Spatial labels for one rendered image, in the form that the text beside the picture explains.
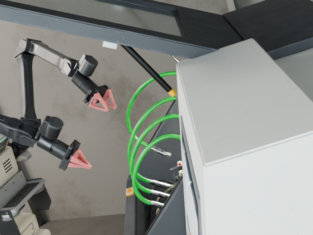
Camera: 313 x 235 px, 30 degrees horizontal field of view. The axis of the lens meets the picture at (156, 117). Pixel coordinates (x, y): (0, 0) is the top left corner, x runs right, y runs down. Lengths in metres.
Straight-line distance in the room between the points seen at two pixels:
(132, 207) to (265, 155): 1.35
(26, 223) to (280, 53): 1.47
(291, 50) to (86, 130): 2.67
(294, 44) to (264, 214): 0.75
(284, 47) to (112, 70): 2.33
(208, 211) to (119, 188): 3.31
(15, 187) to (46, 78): 1.66
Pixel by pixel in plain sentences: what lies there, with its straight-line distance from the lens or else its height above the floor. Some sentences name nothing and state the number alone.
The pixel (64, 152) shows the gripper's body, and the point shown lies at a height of 1.28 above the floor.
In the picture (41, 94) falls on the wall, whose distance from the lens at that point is 4.20.
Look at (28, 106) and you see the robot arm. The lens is 2.62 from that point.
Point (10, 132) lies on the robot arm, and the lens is 2.08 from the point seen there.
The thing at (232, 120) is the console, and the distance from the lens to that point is 1.08.
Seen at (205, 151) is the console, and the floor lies 1.55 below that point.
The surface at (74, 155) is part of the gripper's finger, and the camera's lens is 2.05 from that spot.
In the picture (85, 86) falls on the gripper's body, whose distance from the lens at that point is 2.26.
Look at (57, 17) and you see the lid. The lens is 1.58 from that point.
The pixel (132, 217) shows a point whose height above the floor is 0.95.
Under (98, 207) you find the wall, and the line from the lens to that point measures 4.45.
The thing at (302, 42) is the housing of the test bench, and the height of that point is 1.49.
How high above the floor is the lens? 1.94
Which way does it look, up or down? 19 degrees down
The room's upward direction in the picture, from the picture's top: 19 degrees counter-clockwise
